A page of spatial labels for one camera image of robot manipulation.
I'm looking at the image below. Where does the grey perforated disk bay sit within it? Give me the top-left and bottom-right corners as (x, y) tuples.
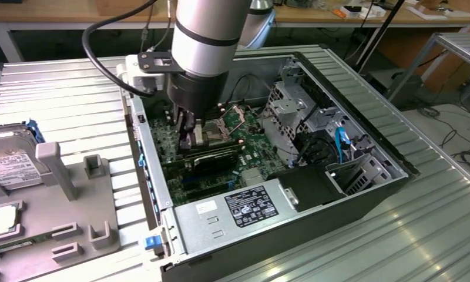
(324, 154), (396, 196)

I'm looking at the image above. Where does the grey parts rack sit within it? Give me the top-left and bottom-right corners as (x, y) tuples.
(0, 140), (123, 282)

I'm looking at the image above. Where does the dark box under frame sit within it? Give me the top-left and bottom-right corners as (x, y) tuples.
(367, 69), (424, 102)

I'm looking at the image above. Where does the silver hard disk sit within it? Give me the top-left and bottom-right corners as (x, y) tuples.
(0, 123), (51, 190)

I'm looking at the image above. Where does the thin grey cable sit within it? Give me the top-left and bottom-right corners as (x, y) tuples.
(140, 0), (171, 53)

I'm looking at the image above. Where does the thick black camera cable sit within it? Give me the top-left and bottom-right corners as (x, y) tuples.
(82, 0), (159, 99)

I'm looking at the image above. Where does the black power wire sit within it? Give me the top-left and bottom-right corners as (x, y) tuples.
(296, 132), (339, 167)

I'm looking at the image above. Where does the long black expansion slot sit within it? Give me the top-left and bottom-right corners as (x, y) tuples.
(186, 189), (234, 203)
(184, 183), (231, 195)

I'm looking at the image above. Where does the green motherboard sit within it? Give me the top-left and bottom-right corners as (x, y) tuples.
(148, 105), (291, 206)

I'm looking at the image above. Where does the low-profile graphics card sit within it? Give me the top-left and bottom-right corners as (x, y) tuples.
(160, 145), (247, 179)

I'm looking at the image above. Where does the black slanted pole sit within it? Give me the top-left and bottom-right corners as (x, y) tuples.
(355, 0), (407, 73)

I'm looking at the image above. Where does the green RAM stick with label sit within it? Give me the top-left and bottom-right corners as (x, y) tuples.
(0, 225), (72, 254)

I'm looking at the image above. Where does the silver metal drive cage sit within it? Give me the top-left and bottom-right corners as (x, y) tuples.
(264, 80), (372, 165)

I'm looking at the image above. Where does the white paper stack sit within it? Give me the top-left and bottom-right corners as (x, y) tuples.
(405, 4), (451, 21)

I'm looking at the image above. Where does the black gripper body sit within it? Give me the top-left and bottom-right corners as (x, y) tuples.
(167, 70), (231, 118)

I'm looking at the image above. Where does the thin dark looped wire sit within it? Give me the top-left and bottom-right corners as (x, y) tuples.
(232, 74), (276, 102)

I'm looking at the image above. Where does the white cardboard box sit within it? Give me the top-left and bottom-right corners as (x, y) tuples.
(355, 7), (388, 20)

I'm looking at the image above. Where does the silver chipset heatsink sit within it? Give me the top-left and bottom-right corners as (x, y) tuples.
(242, 169), (266, 183)

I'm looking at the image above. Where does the wooden desk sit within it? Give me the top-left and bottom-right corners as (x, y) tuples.
(0, 0), (470, 33)

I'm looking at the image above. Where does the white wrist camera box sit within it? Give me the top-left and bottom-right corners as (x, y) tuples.
(116, 52), (182, 96)

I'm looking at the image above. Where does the blue SATA wire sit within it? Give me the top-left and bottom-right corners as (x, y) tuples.
(335, 126), (353, 164)

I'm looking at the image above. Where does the open black PC case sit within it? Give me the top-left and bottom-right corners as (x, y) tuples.
(122, 51), (421, 282)

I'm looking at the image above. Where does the blue disk carrier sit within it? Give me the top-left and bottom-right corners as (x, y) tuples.
(19, 118), (47, 145)

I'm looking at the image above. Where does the metal frame table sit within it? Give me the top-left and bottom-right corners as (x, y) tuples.
(385, 31), (470, 103)

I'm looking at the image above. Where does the metal socket cover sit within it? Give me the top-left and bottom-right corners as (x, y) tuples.
(218, 104), (248, 137)

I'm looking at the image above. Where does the blue case latch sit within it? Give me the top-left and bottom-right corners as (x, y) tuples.
(143, 234), (162, 250)

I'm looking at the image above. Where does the silver power supply unit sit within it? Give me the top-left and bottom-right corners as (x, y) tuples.
(172, 179), (301, 256)

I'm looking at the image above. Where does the CPU socket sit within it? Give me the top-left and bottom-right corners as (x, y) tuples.
(202, 120), (236, 147)

